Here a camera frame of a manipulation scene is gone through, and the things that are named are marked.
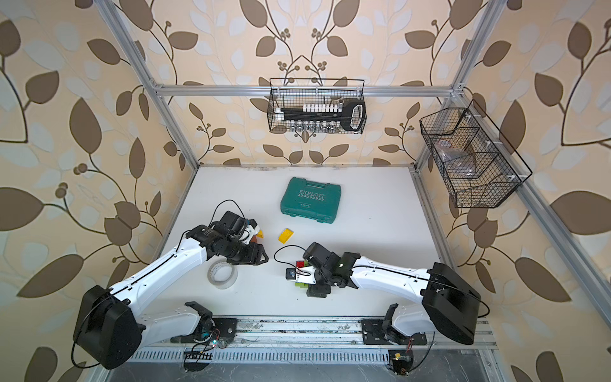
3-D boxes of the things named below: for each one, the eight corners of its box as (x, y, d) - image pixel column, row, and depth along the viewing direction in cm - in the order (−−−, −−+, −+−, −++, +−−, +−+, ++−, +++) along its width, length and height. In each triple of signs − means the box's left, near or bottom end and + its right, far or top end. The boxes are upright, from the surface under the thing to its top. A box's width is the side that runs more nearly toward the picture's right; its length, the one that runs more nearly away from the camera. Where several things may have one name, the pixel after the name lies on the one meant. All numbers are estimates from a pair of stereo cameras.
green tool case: (279, 214, 104) (277, 208, 100) (292, 181, 117) (291, 174, 113) (334, 225, 100) (334, 219, 97) (341, 190, 113) (342, 183, 109)
